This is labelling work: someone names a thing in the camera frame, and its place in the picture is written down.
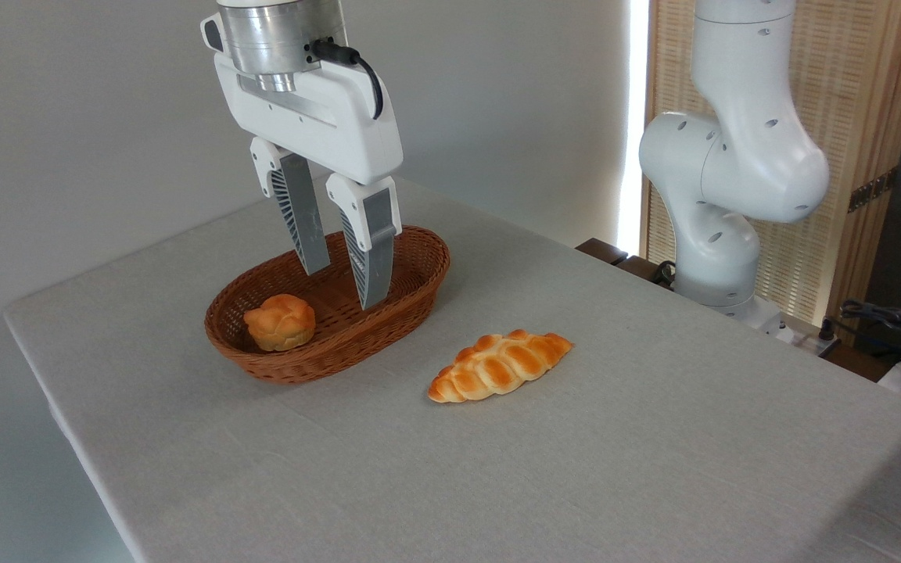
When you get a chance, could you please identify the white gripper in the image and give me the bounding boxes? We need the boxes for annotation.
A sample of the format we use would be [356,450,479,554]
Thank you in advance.
[214,53,405,311]

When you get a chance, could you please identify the braided bread loaf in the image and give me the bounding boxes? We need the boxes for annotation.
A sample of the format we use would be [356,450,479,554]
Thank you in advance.
[428,329,575,404]

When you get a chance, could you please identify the round bread bun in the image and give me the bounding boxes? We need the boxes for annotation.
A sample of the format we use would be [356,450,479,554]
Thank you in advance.
[243,294,317,353]

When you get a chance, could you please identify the brown wicker oval basket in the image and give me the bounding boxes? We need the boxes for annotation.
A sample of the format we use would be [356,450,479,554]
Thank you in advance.
[204,225,451,385]

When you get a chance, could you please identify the dark wooden furniture top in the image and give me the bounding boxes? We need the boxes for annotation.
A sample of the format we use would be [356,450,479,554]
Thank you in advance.
[575,238,680,292]

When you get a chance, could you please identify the grey tablecloth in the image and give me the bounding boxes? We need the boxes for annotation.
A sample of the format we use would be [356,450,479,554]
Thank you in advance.
[3,176,901,563]

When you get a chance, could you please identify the wooden bamboo folding screen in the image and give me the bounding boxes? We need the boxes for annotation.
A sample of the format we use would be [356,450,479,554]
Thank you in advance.
[641,0,901,329]

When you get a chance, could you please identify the dark metal screen hinge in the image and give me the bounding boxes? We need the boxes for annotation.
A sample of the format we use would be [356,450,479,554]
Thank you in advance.
[847,167,898,213]

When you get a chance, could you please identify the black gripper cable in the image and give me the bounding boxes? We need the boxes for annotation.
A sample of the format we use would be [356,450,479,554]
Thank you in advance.
[308,38,384,120]

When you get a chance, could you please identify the black cable bundle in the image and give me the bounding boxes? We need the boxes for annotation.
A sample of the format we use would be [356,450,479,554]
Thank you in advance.
[820,291,901,370]

